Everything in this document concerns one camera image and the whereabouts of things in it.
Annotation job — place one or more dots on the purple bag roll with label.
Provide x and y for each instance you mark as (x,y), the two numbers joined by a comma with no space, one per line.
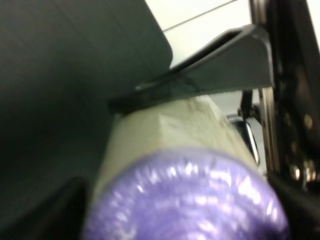
(181,171)

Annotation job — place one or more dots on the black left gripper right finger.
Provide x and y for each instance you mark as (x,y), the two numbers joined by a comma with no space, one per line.
(240,59)

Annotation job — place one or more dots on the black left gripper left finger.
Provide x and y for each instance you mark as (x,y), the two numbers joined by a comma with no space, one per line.
(59,217)

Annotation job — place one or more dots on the black tablecloth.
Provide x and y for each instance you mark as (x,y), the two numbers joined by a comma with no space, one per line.
(60,62)

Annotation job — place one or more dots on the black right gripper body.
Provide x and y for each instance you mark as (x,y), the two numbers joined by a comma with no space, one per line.
(289,113)

